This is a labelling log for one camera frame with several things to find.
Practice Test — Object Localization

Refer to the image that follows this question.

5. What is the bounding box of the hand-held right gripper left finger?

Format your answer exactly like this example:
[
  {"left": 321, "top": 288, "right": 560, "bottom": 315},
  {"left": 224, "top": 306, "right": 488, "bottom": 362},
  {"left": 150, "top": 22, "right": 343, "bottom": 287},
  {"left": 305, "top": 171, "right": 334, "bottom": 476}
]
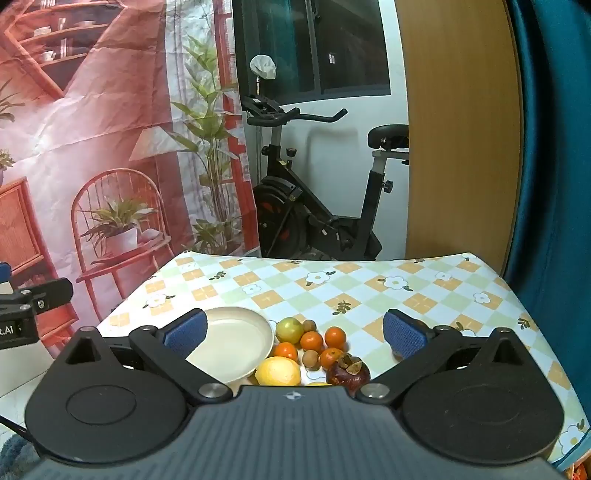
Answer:
[{"left": 50, "top": 308, "right": 233, "bottom": 402}]

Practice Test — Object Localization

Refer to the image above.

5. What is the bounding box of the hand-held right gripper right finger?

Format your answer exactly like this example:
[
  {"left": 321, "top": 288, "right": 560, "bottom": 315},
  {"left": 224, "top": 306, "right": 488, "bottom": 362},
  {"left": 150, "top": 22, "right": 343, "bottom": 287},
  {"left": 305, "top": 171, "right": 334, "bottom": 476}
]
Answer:
[{"left": 358, "top": 308, "right": 542, "bottom": 408}]

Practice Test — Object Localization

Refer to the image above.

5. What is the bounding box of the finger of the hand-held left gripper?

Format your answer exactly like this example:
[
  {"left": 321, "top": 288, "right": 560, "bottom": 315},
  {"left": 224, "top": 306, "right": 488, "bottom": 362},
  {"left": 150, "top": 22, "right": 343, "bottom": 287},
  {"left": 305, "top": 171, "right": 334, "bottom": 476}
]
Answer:
[{"left": 0, "top": 278, "right": 74, "bottom": 319}]

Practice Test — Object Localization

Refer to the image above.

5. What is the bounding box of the white round plate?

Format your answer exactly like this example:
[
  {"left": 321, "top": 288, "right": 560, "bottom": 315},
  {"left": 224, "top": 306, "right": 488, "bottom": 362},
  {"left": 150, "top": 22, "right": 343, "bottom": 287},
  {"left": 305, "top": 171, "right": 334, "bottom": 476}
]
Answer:
[{"left": 185, "top": 306, "right": 275, "bottom": 384}]

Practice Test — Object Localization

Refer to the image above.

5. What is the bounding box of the dark purple mangosteen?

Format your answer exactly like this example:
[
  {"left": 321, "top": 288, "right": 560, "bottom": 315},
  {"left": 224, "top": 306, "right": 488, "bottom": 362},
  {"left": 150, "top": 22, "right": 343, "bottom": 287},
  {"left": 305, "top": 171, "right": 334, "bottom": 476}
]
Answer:
[{"left": 326, "top": 355, "right": 371, "bottom": 398}]

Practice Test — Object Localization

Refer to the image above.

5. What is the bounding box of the green round fruit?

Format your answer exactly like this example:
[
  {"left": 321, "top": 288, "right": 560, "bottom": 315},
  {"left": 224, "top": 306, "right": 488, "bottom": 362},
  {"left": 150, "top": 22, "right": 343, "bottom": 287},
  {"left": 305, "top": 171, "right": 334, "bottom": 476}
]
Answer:
[{"left": 276, "top": 317, "right": 305, "bottom": 344}]

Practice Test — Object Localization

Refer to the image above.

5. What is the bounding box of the checked floral tablecloth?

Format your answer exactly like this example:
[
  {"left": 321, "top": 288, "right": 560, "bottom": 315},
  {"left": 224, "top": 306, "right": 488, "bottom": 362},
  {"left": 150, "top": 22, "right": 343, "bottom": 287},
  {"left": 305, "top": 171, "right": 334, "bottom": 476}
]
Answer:
[{"left": 95, "top": 251, "right": 591, "bottom": 472}]

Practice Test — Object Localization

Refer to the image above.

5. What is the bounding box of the blue fuzzy rug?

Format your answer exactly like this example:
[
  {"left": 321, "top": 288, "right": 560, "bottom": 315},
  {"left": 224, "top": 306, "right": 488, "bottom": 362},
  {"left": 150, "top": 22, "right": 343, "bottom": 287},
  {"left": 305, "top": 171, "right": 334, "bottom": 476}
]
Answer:
[{"left": 0, "top": 436, "right": 38, "bottom": 480}]

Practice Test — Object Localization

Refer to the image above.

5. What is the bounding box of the black exercise bike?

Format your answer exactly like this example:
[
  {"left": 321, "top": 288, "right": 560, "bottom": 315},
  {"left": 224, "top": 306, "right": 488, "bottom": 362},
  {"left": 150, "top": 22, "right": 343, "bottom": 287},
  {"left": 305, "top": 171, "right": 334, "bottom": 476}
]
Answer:
[{"left": 240, "top": 95, "right": 410, "bottom": 262}]

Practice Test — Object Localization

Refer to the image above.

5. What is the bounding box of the wooden board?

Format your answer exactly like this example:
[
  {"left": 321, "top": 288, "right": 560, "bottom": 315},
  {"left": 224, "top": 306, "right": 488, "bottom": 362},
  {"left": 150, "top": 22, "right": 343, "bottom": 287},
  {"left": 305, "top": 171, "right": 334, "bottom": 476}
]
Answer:
[{"left": 396, "top": 0, "right": 525, "bottom": 278}]

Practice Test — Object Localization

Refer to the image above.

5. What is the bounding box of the printed room backdrop cloth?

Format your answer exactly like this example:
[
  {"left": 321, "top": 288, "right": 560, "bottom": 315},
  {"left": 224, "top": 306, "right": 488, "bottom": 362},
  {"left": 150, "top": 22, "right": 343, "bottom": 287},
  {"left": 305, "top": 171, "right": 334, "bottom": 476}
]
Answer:
[{"left": 0, "top": 0, "right": 259, "bottom": 358}]

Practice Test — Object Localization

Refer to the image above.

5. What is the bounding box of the teal curtain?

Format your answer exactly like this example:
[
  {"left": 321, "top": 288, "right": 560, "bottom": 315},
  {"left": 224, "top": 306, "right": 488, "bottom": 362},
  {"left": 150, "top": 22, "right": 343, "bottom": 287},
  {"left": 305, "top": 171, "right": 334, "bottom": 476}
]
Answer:
[{"left": 503, "top": 0, "right": 591, "bottom": 469}]

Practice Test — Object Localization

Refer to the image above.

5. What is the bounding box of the white cloth cap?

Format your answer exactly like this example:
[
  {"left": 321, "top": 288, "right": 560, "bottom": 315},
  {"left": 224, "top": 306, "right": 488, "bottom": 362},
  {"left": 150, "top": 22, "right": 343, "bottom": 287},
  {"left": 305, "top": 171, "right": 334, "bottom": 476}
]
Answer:
[{"left": 250, "top": 54, "right": 277, "bottom": 80}]

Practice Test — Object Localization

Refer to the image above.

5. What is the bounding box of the dark window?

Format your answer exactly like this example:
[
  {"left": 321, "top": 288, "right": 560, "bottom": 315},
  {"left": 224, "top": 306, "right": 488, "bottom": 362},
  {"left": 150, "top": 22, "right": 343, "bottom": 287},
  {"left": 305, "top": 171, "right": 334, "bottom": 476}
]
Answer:
[{"left": 233, "top": 0, "right": 392, "bottom": 109}]

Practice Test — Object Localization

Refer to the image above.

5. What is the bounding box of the black cable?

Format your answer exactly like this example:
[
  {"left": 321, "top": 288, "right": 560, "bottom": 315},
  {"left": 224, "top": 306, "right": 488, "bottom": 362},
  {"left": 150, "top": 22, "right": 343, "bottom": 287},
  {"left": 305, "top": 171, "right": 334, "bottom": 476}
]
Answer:
[{"left": 0, "top": 413, "right": 33, "bottom": 444}]

